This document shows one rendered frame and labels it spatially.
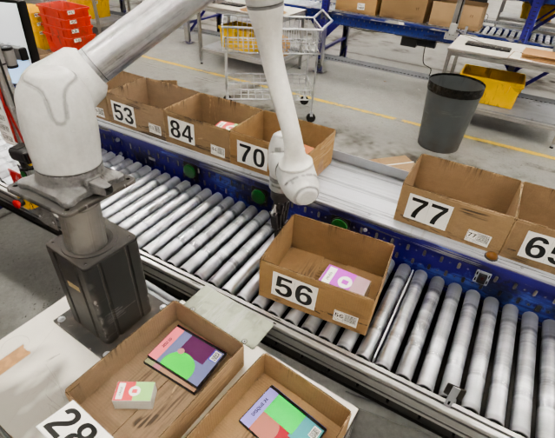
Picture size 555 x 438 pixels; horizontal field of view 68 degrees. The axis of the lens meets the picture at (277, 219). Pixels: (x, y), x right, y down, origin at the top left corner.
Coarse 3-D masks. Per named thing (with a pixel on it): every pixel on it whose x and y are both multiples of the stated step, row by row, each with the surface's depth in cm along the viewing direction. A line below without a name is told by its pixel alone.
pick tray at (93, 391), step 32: (160, 320) 126; (192, 320) 128; (128, 352) 119; (96, 384) 113; (160, 384) 115; (224, 384) 115; (96, 416) 107; (128, 416) 108; (160, 416) 108; (192, 416) 106
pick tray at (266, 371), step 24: (264, 360) 117; (240, 384) 109; (264, 384) 117; (288, 384) 115; (312, 384) 108; (216, 408) 103; (240, 408) 111; (312, 408) 112; (336, 408) 106; (192, 432) 97; (216, 432) 106; (240, 432) 106; (336, 432) 107
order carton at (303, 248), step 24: (288, 240) 160; (312, 240) 159; (336, 240) 154; (360, 240) 149; (264, 264) 135; (288, 264) 157; (312, 264) 157; (336, 264) 159; (360, 264) 155; (384, 264) 150; (264, 288) 142; (336, 288) 127; (312, 312) 138; (360, 312) 128
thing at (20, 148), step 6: (18, 144) 155; (24, 144) 154; (12, 150) 152; (18, 150) 151; (24, 150) 151; (12, 156) 154; (18, 156) 151; (24, 156) 150; (18, 162) 157; (24, 162) 152; (30, 162) 151; (24, 168) 157; (30, 168) 158
